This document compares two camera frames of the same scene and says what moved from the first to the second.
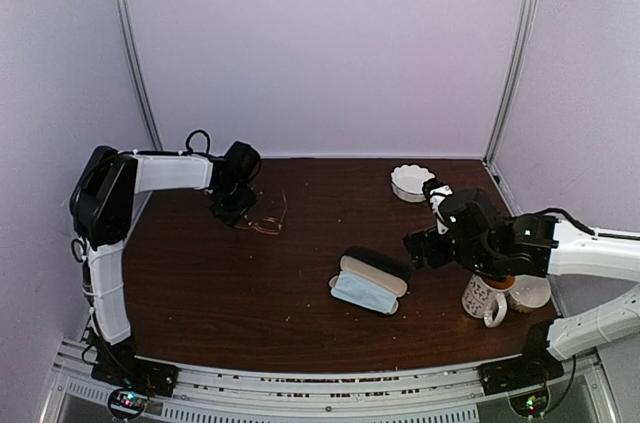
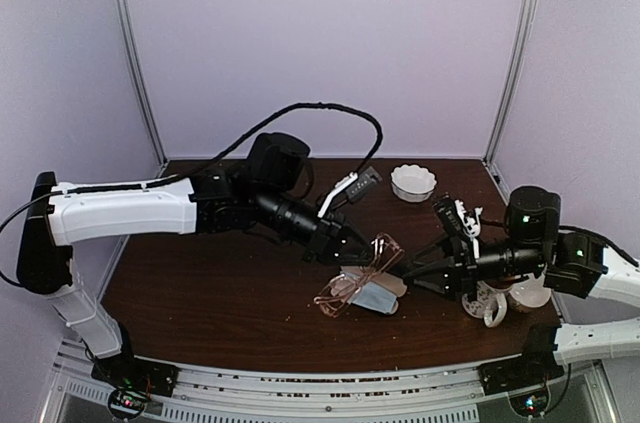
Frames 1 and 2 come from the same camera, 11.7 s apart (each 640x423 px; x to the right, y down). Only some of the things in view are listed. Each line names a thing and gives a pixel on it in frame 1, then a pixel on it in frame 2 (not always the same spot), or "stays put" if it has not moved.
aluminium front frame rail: x=71 y=394 stays put
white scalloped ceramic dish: x=407 y=182 stays put
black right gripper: x=414 y=242 → x=461 y=270
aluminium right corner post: x=525 y=55 stays put
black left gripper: x=229 y=218 → x=327 y=249
